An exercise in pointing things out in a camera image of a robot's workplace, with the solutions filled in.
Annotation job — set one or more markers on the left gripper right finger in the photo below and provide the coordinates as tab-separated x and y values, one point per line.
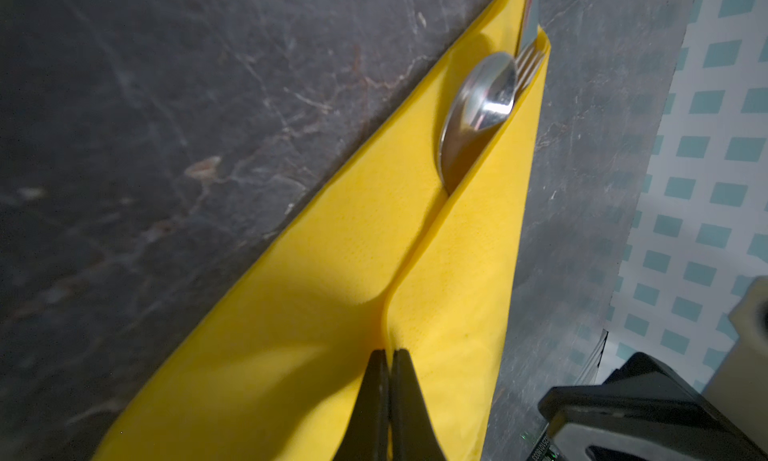
413	437

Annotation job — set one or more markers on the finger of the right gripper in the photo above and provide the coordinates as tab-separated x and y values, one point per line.
642	411

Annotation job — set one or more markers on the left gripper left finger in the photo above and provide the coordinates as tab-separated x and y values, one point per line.
366	436

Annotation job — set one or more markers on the yellow paper napkin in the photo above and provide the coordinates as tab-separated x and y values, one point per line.
382	258

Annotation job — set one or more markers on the silver spoon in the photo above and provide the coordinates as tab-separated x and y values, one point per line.
485	100

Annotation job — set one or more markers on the silver fork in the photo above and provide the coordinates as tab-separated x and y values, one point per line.
527	64

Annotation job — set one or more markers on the silver knife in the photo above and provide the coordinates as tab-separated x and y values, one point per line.
529	25

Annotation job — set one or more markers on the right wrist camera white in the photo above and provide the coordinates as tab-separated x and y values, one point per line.
738	388

